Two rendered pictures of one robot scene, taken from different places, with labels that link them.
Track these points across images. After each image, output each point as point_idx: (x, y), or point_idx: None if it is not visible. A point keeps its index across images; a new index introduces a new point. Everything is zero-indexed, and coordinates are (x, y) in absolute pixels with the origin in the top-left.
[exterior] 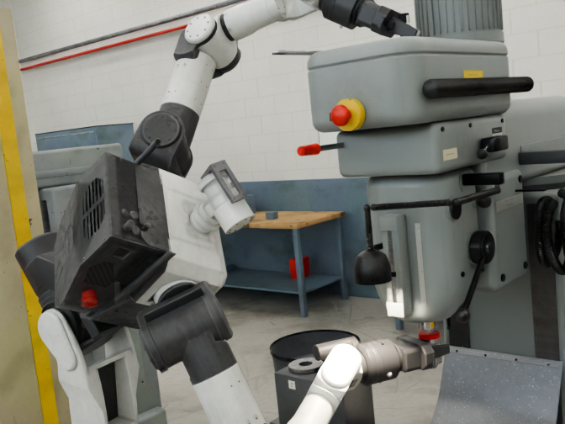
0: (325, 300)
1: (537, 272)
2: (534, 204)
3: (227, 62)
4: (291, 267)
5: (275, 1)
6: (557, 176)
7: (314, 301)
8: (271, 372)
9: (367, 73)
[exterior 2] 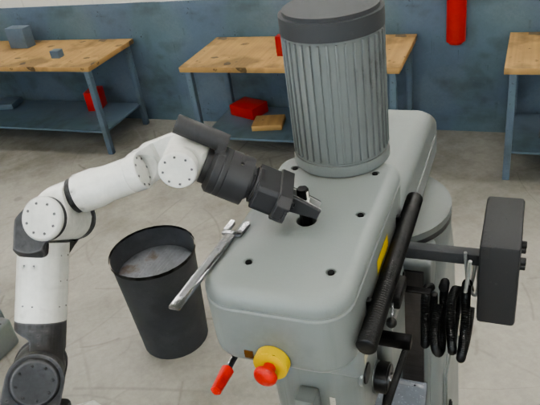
0: (128, 128)
1: (407, 321)
2: (407, 271)
3: (83, 234)
4: (87, 100)
5: (139, 177)
6: (424, 233)
7: (116, 130)
8: (97, 235)
9: (292, 330)
